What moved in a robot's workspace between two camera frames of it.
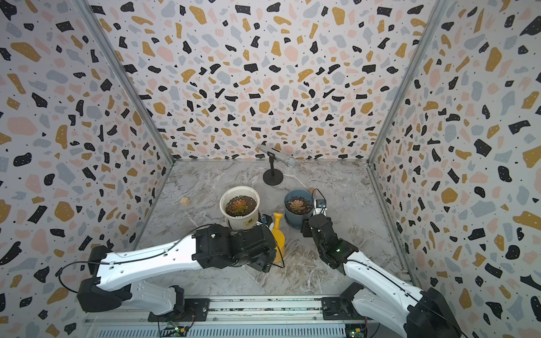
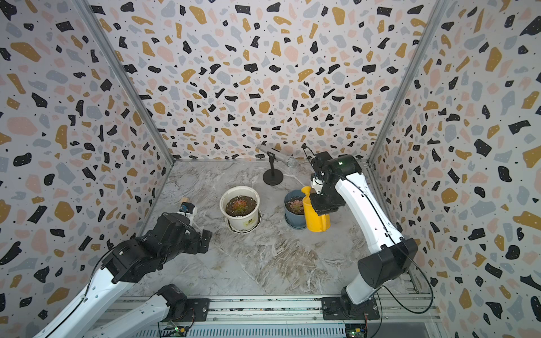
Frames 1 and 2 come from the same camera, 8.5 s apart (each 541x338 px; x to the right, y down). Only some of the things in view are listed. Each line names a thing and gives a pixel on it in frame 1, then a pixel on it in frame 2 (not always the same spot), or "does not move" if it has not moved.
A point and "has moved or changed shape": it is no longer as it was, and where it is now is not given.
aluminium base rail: (229, 317) does not move
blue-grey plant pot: (298, 207) does not move
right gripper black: (306, 227) to (320, 210)
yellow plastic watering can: (279, 238) has moved or changed shape
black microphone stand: (272, 177) does not move
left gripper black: (267, 262) to (197, 247)
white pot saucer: (258, 220) does not move
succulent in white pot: (240, 205) does not move
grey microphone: (290, 161) does not move
